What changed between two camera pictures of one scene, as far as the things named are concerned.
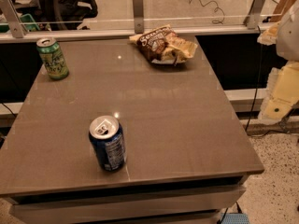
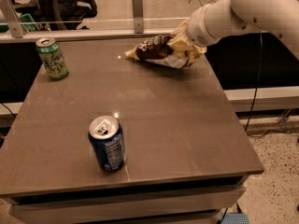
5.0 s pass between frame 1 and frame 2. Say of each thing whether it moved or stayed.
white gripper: moved
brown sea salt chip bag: moved
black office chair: stayed
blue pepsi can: stayed
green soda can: stayed
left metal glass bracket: stayed
